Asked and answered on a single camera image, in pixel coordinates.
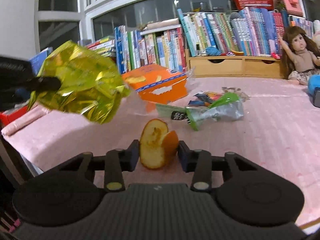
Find orange peel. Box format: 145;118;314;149
140;119;179;170

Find brown-haired doll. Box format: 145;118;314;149
278;26;319;86

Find yellow-green foil bag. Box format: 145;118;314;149
28;41;130;124

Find blue Doraemon plush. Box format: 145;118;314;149
308;75;320;96

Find macaron snack wrapper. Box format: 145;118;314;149
188;92;223;107

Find orange cardboard box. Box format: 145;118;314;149
121;64;188;104

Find green and grey snack bag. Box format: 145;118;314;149
185;92;245;131

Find white blue paper bag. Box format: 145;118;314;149
156;103;188;121

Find clear plastic packaging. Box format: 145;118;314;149
185;67;199;93

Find red basket on books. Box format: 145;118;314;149
231;0;275;11

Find middle row of books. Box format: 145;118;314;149
114;18;187;74

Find blue yarn ball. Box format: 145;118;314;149
206;46;221;56

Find red folder with pink cloth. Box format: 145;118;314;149
1;105;51;136

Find patterned small wrapper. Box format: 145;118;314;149
222;87;250;102

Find pink striped table cloth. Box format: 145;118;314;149
6;77;319;225

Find wooden drawer organizer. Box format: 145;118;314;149
185;49;286;79

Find books on wooden organizer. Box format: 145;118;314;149
177;7;284;59

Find grey power adapter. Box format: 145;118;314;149
312;87;320;108

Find large blue book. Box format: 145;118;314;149
29;47;53;76

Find stack of flat books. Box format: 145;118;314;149
85;36;116;57

